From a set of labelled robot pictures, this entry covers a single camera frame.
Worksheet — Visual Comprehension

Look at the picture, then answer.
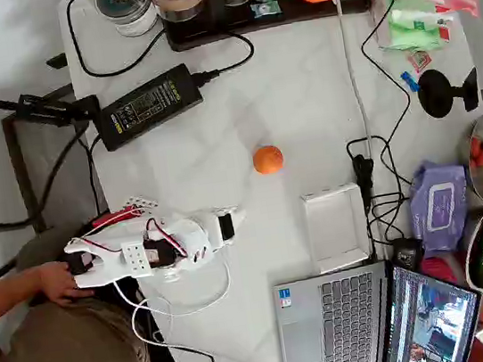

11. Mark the orange fruit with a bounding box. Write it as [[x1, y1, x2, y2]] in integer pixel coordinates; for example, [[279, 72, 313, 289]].
[[250, 142, 286, 177]]

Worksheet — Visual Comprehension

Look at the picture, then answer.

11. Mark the person's forearm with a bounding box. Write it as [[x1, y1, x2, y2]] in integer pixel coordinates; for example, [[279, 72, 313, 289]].
[[0, 262, 53, 323]]

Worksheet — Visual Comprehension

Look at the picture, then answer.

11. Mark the white cardboard box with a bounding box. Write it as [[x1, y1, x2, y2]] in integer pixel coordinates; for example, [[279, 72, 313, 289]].
[[299, 179, 377, 276]]

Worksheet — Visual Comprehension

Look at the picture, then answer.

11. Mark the person's bare hand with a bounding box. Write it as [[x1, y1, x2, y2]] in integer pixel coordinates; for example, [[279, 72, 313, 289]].
[[36, 254, 98, 309]]

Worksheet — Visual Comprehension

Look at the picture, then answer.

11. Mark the white perforated plate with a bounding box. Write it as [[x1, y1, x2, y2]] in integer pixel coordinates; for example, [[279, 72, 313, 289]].
[[119, 191, 160, 215]]

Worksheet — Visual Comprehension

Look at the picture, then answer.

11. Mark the red table clamp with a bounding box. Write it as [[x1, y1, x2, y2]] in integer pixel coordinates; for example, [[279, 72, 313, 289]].
[[90, 205, 149, 231]]

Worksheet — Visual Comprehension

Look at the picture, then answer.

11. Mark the thin black adapter lead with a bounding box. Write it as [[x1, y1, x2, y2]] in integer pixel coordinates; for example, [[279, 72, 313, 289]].
[[76, 132, 115, 219]]

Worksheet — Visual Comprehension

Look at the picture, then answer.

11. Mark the black inline plug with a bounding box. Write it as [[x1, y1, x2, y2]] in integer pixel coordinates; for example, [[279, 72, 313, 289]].
[[349, 151, 381, 216]]

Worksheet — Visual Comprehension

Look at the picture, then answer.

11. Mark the black power adapter brick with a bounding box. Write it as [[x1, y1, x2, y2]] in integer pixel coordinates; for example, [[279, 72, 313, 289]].
[[86, 60, 210, 155]]

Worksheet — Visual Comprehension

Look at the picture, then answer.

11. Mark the silver laptop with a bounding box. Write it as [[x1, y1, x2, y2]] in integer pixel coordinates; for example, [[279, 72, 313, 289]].
[[268, 246, 483, 362]]

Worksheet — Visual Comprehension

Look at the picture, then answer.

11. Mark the small black charger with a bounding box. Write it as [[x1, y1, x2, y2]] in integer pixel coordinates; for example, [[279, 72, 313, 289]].
[[389, 234, 426, 273]]

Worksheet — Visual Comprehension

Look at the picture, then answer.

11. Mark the grey chair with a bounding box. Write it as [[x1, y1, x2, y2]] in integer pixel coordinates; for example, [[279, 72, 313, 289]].
[[10, 219, 101, 273]]

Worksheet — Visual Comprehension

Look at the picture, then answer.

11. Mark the purple wet wipes pack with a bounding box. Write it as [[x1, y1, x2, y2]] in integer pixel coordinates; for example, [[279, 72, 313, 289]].
[[403, 154, 477, 256]]

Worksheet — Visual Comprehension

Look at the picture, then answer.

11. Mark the black gooseneck clamp holder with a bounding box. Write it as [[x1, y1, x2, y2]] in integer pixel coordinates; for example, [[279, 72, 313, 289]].
[[0, 13, 103, 137]]

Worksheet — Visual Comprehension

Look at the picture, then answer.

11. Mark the red cloth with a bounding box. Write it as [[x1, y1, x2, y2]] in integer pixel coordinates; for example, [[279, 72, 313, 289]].
[[418, 251, 463, 292]]

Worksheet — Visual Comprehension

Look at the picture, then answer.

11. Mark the dark tea tray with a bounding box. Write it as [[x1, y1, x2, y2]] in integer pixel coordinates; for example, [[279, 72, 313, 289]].
[[161, 0, 376, 53]]

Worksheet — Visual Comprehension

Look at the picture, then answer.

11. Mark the small teal packet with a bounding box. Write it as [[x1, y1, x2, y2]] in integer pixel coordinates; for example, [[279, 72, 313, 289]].
[[249, 0, 282, 21]]

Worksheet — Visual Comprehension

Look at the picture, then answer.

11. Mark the blue clip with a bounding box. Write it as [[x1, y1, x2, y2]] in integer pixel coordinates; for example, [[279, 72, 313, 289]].
[[399, 70, 420, 95]]

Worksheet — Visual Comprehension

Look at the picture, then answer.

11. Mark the black round stand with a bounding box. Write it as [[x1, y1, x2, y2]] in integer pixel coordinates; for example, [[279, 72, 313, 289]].
[[413, 62, 483, 121]]

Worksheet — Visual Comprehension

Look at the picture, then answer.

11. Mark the small red white packet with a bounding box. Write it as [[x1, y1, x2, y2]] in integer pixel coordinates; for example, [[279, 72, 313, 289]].
[[405, 48, 434, 77]]

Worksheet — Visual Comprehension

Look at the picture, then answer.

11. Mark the round tin dark lid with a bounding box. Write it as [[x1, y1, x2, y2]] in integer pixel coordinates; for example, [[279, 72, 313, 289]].
[[93, 0, 162, 43]]

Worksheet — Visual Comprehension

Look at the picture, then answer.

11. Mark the green tissue pack bundle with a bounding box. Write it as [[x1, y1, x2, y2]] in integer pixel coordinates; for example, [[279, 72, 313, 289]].
[[371, 0, 460, 59]]

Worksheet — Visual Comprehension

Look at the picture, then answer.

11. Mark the thin white USB cable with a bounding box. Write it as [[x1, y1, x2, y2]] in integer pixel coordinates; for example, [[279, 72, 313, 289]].
[[111, 254, 242, 356]]

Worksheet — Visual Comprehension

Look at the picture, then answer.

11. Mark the thin black cable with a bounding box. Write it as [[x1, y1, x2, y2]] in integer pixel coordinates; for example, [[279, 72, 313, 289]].
[[353, 0, 425, 198], [345, 130, 420, 262]]

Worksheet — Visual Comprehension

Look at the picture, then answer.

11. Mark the thick grey-white cable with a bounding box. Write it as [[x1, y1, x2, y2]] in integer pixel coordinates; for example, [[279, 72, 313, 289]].
[[328, 0, 377, 162]]

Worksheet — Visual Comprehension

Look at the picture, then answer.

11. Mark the dark wooden chair frame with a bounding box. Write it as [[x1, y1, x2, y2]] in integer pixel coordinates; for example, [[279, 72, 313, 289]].
[[0, 79, 111, 239]]

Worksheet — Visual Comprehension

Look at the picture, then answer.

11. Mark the black mains power cord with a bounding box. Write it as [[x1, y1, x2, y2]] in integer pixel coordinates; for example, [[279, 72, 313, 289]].
[[63, 0, 259, 104]]

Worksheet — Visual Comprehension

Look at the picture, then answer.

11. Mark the small black bracket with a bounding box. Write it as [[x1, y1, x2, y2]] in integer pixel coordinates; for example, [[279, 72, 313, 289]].
[[45, 52, 70, 72]]

